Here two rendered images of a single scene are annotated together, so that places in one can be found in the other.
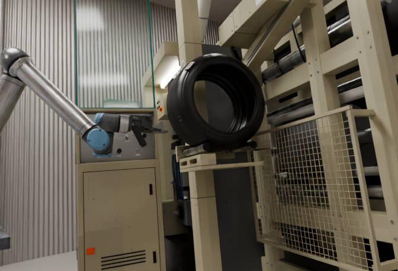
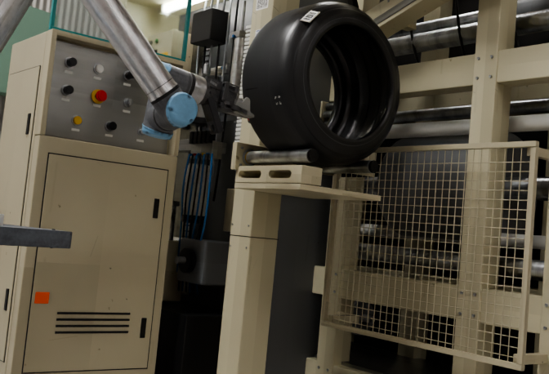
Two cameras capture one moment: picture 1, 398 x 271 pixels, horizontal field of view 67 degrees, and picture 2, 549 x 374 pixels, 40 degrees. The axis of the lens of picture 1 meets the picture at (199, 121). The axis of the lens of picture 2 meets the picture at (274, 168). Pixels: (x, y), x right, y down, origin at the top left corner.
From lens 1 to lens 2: 106 cm
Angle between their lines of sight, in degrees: 17
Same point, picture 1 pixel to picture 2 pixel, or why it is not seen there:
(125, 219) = (107, 254)
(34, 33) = not seen: outside the picture
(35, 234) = not seen: outside the picture
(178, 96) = (285, 63)
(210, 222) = (263, 280)
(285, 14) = not seen: outside the picture
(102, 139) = (190, 112)
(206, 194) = (265, 233)
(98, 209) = (64, 225)
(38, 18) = not seen: outside the picture
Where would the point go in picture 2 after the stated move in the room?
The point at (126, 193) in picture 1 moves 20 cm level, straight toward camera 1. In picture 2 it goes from (115, 207) to (135, 207)
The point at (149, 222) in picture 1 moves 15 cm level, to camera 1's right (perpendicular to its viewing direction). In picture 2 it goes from (144, 266) to (184, 269)
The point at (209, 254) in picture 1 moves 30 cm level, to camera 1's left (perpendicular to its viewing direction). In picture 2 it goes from (253, 331) to (171, 326)
